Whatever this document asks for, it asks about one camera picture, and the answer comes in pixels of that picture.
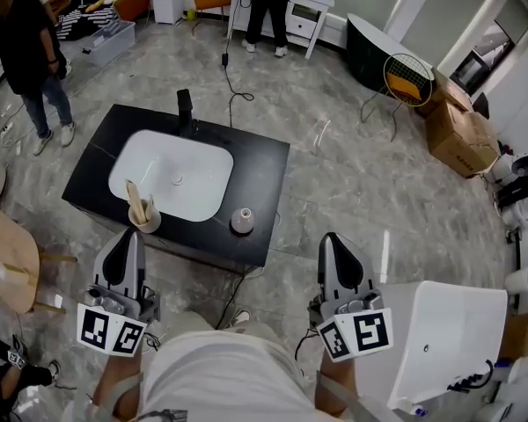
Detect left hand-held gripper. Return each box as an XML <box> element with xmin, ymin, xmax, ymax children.
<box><xmin>75</xmin><ymin>228</ymin><xmax>162</xmax><ymax>360</ymax></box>

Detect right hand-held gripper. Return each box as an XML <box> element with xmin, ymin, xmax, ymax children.
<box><xmin>307</xmin><ymin>232</ymin><xmax>395</xmax><ymax>364</ymax></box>

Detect pale pink round bottle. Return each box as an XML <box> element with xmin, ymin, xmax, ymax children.
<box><xmin>230</xmin><ymin>207</ymin><xmax>257</xmax><ymax>236</ymax></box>

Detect person's left forearm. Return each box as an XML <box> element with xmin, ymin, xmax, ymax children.
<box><xmin>92</xmin><ymin>352</ymin><xmax>146</xmax><ymax>417</ymax></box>

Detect person's right forearm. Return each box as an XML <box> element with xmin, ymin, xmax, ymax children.
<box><xmin>319</xmin><ymin>353</ymin><xmax>358</xmax><ymax>412</ymax></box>

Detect white sink basin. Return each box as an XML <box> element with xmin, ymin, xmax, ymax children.
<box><xmin>107</xmin><ymin>128</ymin><xmax>235</xmax><ymax>223</ymax></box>

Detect tall beige tube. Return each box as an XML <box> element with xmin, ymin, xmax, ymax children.
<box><xmin>123</xmin><ymin>178</ymin><xmax>148</xmax><ymax>226</ymax></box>

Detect person's beige trousers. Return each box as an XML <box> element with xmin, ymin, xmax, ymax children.
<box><xmin>175</xmin><ymin>309</ymin><xmax>288</xmax><ymax>343</ymax></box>

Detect dark wooden vanity cabinet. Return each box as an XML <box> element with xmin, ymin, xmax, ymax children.
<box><xmin>63</xmin><ymin>200</ymin><xmax>270</xmax><ymax>277</ymax></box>

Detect round wooden table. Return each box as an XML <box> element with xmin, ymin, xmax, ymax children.
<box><xmin>0</xmin><ymin>203</ymin><xmax>78</xmax><ymax>317</ymax></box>

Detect person's white shirt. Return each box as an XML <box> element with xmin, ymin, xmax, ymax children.
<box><xmin>61</xmin><ymin>330</ymin><xmax>398</xmax><ymax>422</ymax></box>

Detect black faucet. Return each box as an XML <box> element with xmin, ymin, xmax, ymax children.
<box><xmin>176</xmin><ymin>88</ymin><xmax>198</xmax><ymax>140</ymax></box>

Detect white ceramic toilet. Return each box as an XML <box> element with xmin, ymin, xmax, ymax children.
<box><xmin>495</xmin><ymin>358</ymin><xmax>527</xmax><ymax>384</ymax></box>
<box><xmin>503</xmin><ymin>265</ymin><xmax>528</xmax><ymax>296</ymax></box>
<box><xmin>483</xmin><ymin>154</ymin><xmax>518</xmax><ymax>186</ymax></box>
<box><xmin>501</xmin><ymin>198</ymin><xmax>528</xmax><ymax>230</ymax></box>
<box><xmin>483</xmin><ymin>400</ymin><xmax>517</xmax><ymax>422</ymax></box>

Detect large cardboard box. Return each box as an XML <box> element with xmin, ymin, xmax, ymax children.
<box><xmin>424</xmin><ymin>98</ymin><xmax>502</xmax><ymax>179</ymax></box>

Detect small cardboard box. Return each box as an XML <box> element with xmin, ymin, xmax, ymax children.
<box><xmin>501</xmin><ymin>309</ymin><xmax>528</xmax><ymax>362</ymax></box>

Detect orange seat cushion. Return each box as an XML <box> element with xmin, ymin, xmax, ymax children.
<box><xmin>385</xmin><ymin>72</ymin><xmax>424</xmax><ymax>103</ymax></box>

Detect small black panel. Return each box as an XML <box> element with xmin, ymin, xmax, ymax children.
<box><xmin>473</xmin><ymin>92</ymin><xmax>491</xmax><ymax>120</ymax></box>

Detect dark green bathtub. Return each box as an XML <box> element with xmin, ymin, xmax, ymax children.
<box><xmin>346</xmin><ymin>13</ymin><xmax>435</xmax><ymax>94</ymax></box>

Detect clear plastic storage bin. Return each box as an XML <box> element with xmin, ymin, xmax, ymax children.
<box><xmin>82</xmin><ymin>18</ymin><xmax>137</xmax><ymax>68</ymax></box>

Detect black white striped blanket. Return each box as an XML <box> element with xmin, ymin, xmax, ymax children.
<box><xmin>55</xmin><ymin>0</ymin><xmax>149</xmax><ymax>41</ymax></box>

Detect black framed mirror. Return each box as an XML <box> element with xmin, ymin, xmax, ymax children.
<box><xmin>448</xmin><ymin>4</ymin><xmax>528</xmax><ymax>97</ymax></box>

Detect orange sofa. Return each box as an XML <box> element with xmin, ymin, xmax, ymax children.
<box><xmin>113</xmin><ymin>0</ymin><xmax>152</xmax><ymax>23</ymax></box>

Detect orange seat chair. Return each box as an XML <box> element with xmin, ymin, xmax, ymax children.
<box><xmin>188</xmin><ymin>0</ymin><xmax>235</xmax><ymax>40</ymax></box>

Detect grey roller blind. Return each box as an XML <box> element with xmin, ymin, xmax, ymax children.
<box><xmin>400</xmin><ymin>0</ymin><xmax>502</xmax><ymax>66</ymax></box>

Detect grey forearm strap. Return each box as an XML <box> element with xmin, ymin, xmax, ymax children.
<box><xmin>316</xmin><ymin>370</ymin><xmax>376</xmax><ymax>422</ymax></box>
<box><xmin>87</xmin><ymin>371</ymin><xmax>144</xmax><ymax>418</ymax></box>

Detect black power cable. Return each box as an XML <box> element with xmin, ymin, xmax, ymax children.
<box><xmin>214</xmin><ymin>273</ymin><xmax>248</xmax><ymax>331</ymax></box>

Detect gold wire chair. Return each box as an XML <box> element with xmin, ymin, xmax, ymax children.
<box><xmin>359</xmin><ymin>53</ymin><xmax>435</xmax><ymax>142</ymax></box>

